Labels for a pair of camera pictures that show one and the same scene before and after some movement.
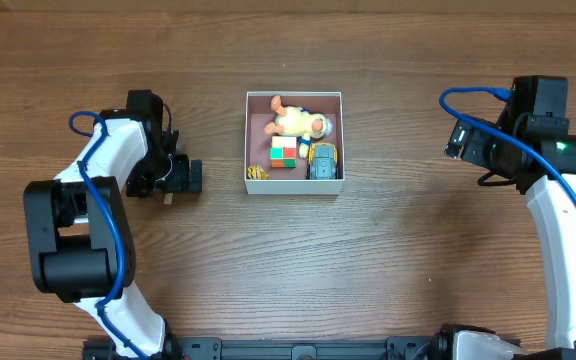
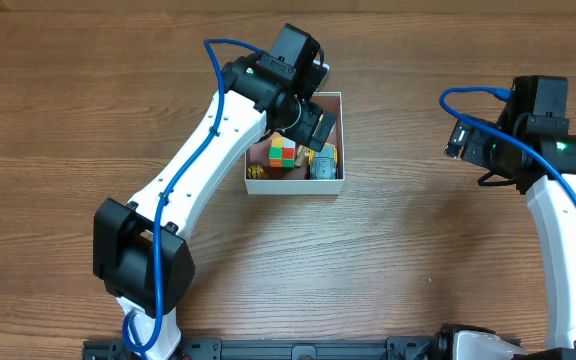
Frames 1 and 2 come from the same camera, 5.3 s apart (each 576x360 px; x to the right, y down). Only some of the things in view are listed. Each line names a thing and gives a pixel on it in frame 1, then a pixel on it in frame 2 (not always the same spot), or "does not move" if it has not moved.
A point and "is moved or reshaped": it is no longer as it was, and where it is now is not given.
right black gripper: x=475 y=150 does not move
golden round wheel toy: x=257 y=172 does not move
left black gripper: x=195 y=175 to x=321 y=130
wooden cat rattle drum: x=168 y=198 is moved or reshaped
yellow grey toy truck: x=322 y=161 does not move
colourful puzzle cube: x=283 y=152 does not move
